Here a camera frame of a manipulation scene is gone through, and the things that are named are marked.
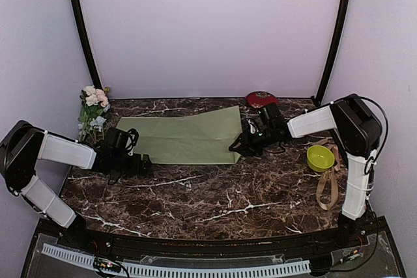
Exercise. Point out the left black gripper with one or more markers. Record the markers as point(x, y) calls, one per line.
point(144, 168)

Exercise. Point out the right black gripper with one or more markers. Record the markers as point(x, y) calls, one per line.
point(245, 140)

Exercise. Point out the green and pink wrapping paper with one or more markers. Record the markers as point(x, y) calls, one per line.
point(202, 139)

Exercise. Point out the blue fake flower stem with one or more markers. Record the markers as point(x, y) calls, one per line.
point(90, 127)

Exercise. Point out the lime green plastic bowl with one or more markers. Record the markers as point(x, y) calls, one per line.
point(320, 158)

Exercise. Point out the pale pink fake flower stem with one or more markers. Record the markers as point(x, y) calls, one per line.
point(91, 96)

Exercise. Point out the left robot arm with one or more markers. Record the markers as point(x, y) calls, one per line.
point(25, 146)

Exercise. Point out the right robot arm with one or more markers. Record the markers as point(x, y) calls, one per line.
point(361, 133)

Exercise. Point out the red floral plate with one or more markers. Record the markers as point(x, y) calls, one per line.
point(259, 99)

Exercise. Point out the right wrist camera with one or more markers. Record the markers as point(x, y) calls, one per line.
point(252, 126)

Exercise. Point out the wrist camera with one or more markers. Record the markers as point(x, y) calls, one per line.
point(252, 126)
point(120, 141)

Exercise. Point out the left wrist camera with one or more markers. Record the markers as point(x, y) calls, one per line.
point(120, 141)

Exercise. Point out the black front table rail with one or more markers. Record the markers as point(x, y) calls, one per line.
point(116, 245)

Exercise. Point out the white slotted cable duct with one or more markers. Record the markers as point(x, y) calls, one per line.
point(174, 267)

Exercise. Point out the left black frame post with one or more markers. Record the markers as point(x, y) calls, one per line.
point(85, 43)

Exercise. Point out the black frame post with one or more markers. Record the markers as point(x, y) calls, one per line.
point(332, 52)
point(85, 43)

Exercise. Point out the right black frame post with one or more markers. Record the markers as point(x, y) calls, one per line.
point(332, 52)

